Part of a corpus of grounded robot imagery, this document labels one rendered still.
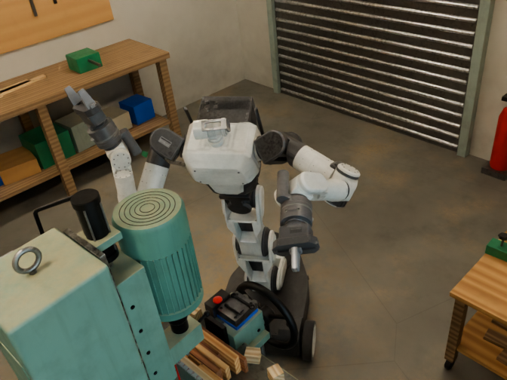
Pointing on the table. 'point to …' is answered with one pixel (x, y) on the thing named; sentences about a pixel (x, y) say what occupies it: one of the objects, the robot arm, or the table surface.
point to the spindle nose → (179, 326)
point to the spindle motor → (161, 249)
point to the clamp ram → (216, 329)
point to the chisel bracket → (176, 344)
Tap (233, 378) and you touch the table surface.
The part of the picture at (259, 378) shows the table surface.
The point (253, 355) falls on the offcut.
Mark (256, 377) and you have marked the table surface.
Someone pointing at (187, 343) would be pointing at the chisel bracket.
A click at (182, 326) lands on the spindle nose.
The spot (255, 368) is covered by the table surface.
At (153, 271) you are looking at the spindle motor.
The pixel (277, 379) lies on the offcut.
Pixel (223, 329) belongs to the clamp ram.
